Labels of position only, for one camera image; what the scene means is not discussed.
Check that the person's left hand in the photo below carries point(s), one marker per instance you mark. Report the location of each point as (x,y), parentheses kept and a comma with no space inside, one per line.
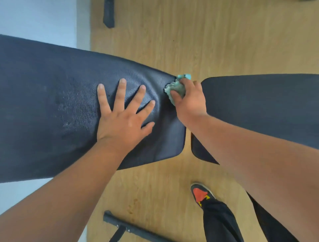
(122,129)

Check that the person's right hand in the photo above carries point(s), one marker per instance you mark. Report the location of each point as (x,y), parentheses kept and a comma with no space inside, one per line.
(193,104)

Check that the green cleaning cloth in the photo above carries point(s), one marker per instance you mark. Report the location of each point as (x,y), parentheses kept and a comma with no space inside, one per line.
(175,88)

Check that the black weight bench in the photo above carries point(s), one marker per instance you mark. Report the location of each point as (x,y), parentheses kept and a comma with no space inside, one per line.
(109,15)
(49,112)

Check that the person's right forearm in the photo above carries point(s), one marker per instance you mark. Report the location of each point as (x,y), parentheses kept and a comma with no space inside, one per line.
(261,162)

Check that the person's left forearm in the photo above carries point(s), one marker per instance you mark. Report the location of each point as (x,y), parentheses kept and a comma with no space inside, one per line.
(49,204)

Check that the red black left shoe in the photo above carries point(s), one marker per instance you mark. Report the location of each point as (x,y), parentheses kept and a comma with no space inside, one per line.
(199,194)

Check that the black trousers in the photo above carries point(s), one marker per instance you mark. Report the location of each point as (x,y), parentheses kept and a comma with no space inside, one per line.
(219,222)

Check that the black metal frame with bolts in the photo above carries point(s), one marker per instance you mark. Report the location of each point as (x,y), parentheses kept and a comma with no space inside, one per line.
(129,228)

